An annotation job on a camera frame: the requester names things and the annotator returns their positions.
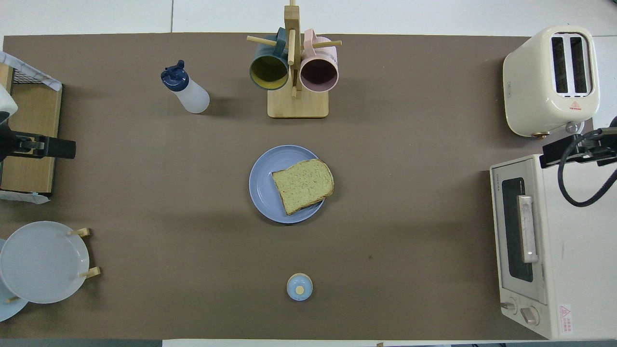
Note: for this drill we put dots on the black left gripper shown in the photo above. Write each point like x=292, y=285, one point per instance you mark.
x=7, y=140

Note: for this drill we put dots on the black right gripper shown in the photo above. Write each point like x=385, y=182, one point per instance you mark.
x=602, y=144

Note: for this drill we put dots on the translucent squeeze bottle blue cap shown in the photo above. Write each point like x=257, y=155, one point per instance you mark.
x=195, y=99

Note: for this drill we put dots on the toasted bread slice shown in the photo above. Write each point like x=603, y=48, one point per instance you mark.
x=303, y=185

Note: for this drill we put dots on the wooden plate rack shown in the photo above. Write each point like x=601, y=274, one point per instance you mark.
x=84, y=232

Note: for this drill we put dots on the grey round plate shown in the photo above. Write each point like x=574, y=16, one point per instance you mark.
x=43, y=262

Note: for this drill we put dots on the light blue round plate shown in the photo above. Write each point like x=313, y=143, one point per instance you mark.
x=7, y=311

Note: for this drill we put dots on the pale cloth strip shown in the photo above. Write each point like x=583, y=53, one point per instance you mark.
x=19, y=196

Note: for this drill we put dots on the cream two-slot toaster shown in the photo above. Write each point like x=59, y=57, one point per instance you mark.
x=530, y=96

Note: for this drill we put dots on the white toaster oven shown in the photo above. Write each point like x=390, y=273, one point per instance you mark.
x=578, y=250

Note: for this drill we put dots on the brown table mat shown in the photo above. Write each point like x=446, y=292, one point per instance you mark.
x=385, y=265

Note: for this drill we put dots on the dark teal mug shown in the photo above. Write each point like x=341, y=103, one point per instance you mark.
x=268, y=72

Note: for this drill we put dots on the pink mug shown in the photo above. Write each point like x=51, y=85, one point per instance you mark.
x=318, y=72

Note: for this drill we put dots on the wooden mug tree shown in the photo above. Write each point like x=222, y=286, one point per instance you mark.
x=298, y=103

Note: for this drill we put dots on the small blue jar wooden knob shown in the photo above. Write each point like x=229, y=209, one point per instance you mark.
x=299, y=286

